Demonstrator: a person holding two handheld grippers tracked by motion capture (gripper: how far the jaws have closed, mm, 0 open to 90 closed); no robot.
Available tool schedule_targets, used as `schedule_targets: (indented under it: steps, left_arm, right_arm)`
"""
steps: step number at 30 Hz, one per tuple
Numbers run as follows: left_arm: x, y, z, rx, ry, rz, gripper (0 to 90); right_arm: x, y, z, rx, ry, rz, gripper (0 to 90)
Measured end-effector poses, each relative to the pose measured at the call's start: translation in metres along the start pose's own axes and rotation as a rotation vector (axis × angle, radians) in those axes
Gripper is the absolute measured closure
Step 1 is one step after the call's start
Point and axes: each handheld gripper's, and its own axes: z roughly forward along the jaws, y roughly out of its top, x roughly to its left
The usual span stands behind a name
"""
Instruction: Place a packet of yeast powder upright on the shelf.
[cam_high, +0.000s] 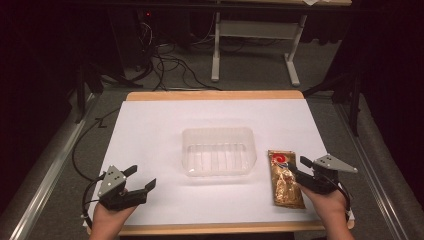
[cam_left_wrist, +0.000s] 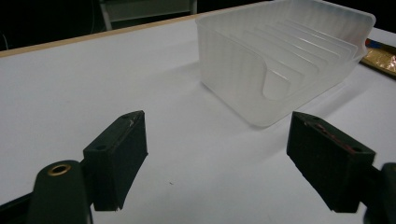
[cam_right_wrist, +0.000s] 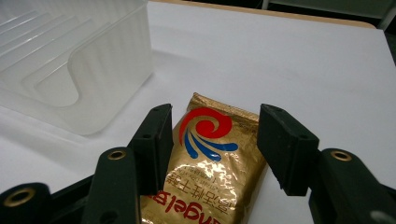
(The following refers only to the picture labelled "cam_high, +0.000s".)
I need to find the tangle of black cables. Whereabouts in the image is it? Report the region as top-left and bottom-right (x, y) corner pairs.
(133, 19), (223, 93)

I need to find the black metal stand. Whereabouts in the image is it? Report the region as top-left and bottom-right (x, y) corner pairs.
(302, 68), (365, 138)
(73, 61), (145, 125)

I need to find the long black floor cable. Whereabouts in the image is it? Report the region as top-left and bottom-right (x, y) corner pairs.
(71, 106), (122, 183)

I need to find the person's right hand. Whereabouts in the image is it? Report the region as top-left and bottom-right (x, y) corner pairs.
(297, 184), (350, 235)

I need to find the clear plastic container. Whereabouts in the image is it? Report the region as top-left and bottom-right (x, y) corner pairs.
(181, 126), (258, 178)

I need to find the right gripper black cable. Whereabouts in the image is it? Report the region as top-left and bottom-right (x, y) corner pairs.
(328, 176), (353, 223)

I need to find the white desk frame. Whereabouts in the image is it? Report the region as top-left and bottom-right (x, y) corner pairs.
(210, 11), (308, 88)

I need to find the silver metal rail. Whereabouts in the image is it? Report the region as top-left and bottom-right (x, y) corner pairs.
(334, 102), (424, 240)
(0, 92), (102, 240)

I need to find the person's left hand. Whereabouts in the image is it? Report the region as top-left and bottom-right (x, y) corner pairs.
(89, 202), (138, 235)

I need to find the dark computer tower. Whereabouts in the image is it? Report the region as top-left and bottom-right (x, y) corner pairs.
(108, 7), (159, 72)

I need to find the white table sheet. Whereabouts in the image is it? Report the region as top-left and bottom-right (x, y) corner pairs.
(82, 98), (355, 228)

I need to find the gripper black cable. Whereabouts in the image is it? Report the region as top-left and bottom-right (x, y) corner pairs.
(328, 176), (353, 223)
(80, 173), (108, 231)

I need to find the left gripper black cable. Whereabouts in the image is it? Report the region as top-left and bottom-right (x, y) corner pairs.
(80, 173), (108, 231)

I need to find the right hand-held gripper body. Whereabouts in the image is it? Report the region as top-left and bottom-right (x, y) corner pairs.
(294, 153), (359, 196)

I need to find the gold snack packet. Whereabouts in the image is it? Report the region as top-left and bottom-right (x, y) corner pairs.
(267, 149), (307, 210)

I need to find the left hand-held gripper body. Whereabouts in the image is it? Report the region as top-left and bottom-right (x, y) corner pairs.
(97, 165), (148, 211)

